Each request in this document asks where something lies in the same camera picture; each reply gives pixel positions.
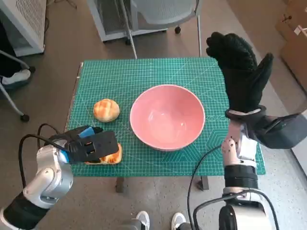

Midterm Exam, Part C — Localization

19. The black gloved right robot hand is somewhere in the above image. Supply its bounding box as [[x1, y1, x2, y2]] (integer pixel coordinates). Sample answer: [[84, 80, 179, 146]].
[[206, 32, 274, 115]]

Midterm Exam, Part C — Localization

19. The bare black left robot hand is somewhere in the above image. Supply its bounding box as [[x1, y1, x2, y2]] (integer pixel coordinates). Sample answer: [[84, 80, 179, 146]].
[[62, 126, 104, 144]]

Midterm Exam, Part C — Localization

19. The round bread bun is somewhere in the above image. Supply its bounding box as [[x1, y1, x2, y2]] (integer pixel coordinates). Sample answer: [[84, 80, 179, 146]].
[[93, 98, 120, 123]]

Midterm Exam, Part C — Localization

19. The rectangular toast bread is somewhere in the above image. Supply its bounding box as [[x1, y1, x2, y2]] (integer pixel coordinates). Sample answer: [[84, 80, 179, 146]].
[[85, 143, 123, 165]]

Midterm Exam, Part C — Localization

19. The pink bowl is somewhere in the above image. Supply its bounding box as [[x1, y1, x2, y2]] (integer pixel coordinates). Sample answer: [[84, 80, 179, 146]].
[[130, 84, 206, 152]]

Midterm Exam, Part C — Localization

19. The brown cardboard box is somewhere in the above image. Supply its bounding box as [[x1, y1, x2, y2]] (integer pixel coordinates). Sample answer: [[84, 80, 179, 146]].
[[275, 0, 307, 89]]

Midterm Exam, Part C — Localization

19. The metal chair base with casters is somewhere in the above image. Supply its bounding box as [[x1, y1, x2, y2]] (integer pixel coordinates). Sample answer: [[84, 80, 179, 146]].
[[0, 49, 36, 122]]

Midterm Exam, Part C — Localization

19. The green cutting mat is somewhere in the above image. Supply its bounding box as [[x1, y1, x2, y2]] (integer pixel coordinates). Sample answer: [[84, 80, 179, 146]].
[[65, 57, 266, 177]]

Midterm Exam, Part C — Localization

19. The person's foot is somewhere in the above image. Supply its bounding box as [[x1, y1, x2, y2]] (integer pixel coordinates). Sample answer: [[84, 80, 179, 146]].
[[1, 69, 32, 86]]

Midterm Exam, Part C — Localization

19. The grey mesh chair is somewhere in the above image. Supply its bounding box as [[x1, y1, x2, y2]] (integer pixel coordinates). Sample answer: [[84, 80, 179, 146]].
[[118, 0, 202, 59]]

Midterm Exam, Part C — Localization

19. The grey leg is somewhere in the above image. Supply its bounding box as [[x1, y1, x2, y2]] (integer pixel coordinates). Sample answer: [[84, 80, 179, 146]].
[[122, 220, 142, 230]]

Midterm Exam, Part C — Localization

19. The person's leg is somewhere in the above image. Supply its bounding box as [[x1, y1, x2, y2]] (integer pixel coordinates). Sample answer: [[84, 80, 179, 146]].
[[0, 19, 22, 79]]

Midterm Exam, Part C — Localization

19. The dark leg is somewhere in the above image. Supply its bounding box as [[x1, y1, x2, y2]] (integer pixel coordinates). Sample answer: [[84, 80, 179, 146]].
[[179, 221, 196, 230]]

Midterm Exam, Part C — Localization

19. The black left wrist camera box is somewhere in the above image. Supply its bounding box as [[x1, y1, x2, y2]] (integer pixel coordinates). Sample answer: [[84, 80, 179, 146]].
[[68, 130, 118, 165]]

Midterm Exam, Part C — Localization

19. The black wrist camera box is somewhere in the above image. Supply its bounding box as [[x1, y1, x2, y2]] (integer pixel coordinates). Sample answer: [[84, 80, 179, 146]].
[[68, 130, 118, 165], [249, 112, 307, 149]]

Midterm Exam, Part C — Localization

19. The thin black left wrist cable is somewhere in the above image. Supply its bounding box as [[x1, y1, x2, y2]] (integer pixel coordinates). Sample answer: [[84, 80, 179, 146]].
[[37, 123, 67, 147]]

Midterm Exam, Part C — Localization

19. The thick black left wrist cable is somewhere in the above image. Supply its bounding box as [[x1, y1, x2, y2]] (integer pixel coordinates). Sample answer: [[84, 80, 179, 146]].
[[19, 134, 67, 190]]

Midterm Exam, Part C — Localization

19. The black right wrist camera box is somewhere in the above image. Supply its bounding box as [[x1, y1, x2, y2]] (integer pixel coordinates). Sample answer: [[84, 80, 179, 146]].
[[249, 112, 307, 149]]

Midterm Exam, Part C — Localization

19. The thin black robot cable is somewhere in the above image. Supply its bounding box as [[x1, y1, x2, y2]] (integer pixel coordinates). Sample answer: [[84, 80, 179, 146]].
[[188, 145, 225, 230]]

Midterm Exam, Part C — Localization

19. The thick black looped cable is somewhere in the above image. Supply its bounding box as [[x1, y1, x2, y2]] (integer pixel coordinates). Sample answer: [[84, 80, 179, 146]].
[[193, 189, 280, 230]]

